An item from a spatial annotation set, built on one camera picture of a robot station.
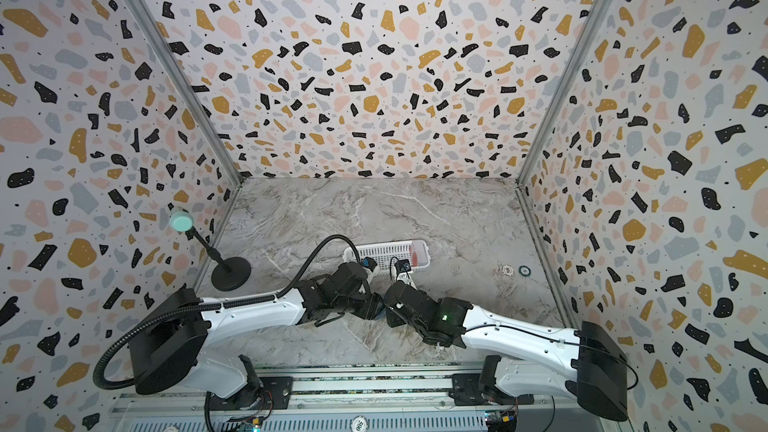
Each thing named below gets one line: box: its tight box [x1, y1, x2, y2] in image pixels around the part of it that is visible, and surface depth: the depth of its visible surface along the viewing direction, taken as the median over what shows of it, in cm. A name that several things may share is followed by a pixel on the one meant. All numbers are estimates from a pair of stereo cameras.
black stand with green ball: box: [169, 211, 252, 291], surface depth 94 cm
